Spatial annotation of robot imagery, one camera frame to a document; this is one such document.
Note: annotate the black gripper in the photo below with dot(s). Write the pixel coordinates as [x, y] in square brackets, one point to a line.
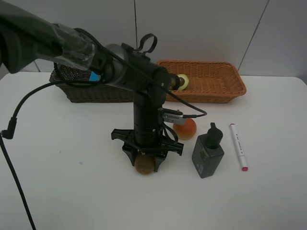
[154, 143]

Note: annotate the brown kiwi fruit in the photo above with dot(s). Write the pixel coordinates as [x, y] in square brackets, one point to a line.
[144, 164]

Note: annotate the orange peach fruit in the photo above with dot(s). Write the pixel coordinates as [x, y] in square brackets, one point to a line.
[187, 130]

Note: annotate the black pump bottle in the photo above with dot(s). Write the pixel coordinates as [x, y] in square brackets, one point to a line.
[207, 153]

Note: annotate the halved avocado with pit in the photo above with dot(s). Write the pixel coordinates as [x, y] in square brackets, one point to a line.
[184, 81]

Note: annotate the blue whiteboard eraser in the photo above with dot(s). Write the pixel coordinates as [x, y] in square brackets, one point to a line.
[94, 77]

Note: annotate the white marker with pink caps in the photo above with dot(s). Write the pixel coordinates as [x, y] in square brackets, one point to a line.
[238, 147]

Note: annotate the dark purple mangosteen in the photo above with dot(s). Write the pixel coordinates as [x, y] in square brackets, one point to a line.
[174, 82]

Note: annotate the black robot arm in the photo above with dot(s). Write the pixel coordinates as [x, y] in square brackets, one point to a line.
[25, 37]

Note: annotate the dark brown wicker basket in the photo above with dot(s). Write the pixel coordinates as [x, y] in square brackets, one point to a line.
[84, 93]

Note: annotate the orange wicker basket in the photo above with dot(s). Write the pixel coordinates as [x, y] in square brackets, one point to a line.
[209, 81]

